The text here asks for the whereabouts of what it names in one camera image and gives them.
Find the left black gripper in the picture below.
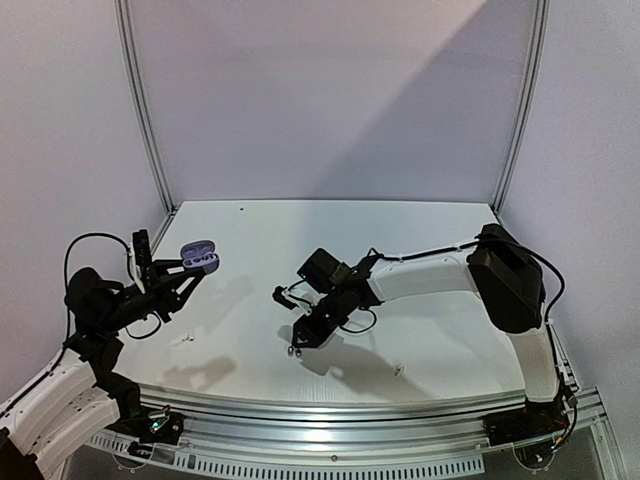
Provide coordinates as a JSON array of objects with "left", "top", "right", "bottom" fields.
[{"left": 98, "top": 257, "right": 204, "bottom": 333}]

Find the blue-grey earbud charging case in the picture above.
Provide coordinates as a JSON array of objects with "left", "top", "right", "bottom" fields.
[{"left": 180, "top": 240, "right": 220, "bottom": 275}]

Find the dark round earbud pair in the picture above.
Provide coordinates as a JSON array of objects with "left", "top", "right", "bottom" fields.
[{"left": 192, "top": 252, "right": 219, "bottom": 266}]

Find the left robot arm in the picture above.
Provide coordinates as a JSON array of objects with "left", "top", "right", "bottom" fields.
[{"left": 1, "top": 260, "right": 213, "bottom": 479}]

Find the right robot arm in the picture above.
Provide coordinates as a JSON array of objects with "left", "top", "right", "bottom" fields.
[{"left": 273, "top": 224, "right": 561, "bottom": 436}]

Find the white earbud charging case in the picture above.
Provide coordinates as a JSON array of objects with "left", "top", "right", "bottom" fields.
[{"left": 476, "top": 279, "right": 493, "bottom": 303}]

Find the silver ear-hook earbud pair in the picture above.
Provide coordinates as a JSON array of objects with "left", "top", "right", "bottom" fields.
[{"left": 287, "top": 346, "right": 302, "bottom": 358}]

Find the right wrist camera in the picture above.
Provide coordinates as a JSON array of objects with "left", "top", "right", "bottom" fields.
[{"left": 272, "top": 280, "right": 320, "bottom": 315}]

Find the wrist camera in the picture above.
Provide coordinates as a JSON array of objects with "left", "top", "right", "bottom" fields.
[
  {"left": 128, "top": 229, "right": 152, "bottom": 294},
  {"left": 272, "top": 280, "right": 320, "bottom": 315}
]

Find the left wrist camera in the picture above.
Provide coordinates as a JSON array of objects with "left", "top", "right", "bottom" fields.
[{"left": 128, "top": 229, "right": 152, "bottom": 294}]

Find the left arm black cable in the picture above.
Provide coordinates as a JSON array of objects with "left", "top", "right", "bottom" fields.
[{"left": 62, "top": 231, "right": 161, "bottom": 346}]

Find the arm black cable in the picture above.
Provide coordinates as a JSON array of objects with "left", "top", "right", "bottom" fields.
[
  {"left": 369, "top": 239, "right": 569, "bottom": 331},
  {"left": 62, "top": 231, "right": 161, "bottom": 346}
]

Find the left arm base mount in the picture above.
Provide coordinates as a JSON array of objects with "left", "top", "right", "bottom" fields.
[{"left": 106, "top": 402, "right": 186, "bottom": 446}]

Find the front aluminium rail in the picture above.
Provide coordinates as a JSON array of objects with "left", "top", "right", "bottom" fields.
[{"left": 84, "top": 383, "right": 606, "bottom": 454}]

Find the perforated cable tray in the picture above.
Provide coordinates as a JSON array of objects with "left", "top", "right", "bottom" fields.
[{"left": 86, "top": 432, "right": 486, "bottom": 479}]

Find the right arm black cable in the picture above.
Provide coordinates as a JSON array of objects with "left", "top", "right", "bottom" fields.
[{"left": 369, "top": 239, "right": 569, "bottom": 331}]

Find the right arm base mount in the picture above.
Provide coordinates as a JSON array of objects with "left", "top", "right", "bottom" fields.
[{"left": 482, "top": 400, "right": 569, "bottom": 446}]

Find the left aluminium frame post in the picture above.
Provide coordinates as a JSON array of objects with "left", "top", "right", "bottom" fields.
[{"left": 114, "top": 0, "right": 177, "bottom": 216}]

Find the aluminium frame post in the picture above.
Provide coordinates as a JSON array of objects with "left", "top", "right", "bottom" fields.
[
  {"left": 114, "top": 0, "right": 177, "bottom": 216},
  {"left": 491, "top": 0, "right": 550, "bottom": 217}
]

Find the right aluminium frame post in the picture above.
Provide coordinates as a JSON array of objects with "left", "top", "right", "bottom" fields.
[{"left": 491, "top": 0, "right": 550, "bottom": 217}]

